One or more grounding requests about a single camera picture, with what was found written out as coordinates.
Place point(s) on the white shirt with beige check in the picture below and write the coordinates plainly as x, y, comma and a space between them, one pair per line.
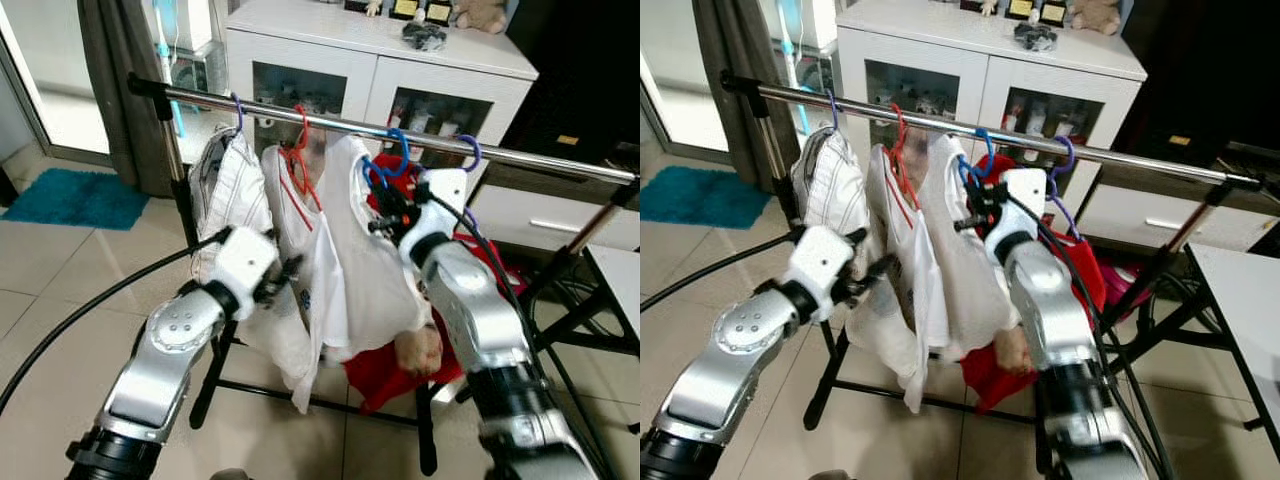
370, 280
970, 280

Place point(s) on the blue plastic clothes hanger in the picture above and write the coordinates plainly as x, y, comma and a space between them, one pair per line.
996, 148
408, 152

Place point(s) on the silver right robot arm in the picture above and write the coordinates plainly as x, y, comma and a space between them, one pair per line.
475, 310
1060, 310

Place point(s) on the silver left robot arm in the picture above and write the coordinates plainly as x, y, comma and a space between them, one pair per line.
740, 350
165, 350

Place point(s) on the purple plastic hanger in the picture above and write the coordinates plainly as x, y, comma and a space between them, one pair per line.
1072, 150
833, 110
478, 150
238, 115

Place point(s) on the red clothes hanger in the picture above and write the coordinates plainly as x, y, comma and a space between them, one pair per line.
900, 150
300, 150

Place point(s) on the white shirt with red trim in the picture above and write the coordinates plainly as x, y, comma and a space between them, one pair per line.
325, 290
920, 300

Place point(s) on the white striped shirt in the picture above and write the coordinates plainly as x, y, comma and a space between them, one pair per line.
235, 190
830, 185

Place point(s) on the low TV stand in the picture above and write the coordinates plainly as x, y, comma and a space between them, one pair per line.
510, 215
1130, 215

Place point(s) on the red printed t-shirt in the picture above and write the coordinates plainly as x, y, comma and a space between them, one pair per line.
990, 385
385, 385

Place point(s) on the white cabinet with glass doors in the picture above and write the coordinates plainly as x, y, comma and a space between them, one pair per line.
350, 45
960, 45

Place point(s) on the black crumpled object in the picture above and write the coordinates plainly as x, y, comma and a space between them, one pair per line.
425, 37
1035, 37

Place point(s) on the teal floor mat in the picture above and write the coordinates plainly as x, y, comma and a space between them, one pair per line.
685, 195
70, 200

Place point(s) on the beige teddy bear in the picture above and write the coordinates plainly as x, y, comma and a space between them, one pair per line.
482, 15
1095, 15

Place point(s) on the black television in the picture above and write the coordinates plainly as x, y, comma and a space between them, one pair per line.
580, 70
1200, 70

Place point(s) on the dark grey curtain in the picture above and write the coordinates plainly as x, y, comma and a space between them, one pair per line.
120, 60
730, 60

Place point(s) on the glass balcony door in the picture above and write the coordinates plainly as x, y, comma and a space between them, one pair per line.
60, 80
670, 60

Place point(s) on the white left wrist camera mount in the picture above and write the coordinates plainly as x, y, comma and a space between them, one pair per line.
240, 262
815, 262

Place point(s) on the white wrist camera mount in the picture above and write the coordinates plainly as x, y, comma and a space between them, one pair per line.
815, 262
1025, 195
240, 262
440, 195

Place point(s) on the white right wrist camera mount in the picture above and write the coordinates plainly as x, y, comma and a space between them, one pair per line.
1025, 195
440, 195

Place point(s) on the metal clothes rack black frame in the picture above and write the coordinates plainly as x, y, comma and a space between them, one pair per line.
560, 163
1150, 164

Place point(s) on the small dark picture frame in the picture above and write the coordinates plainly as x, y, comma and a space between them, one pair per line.
438, 10
1020, 8
1052, 10
405, 8

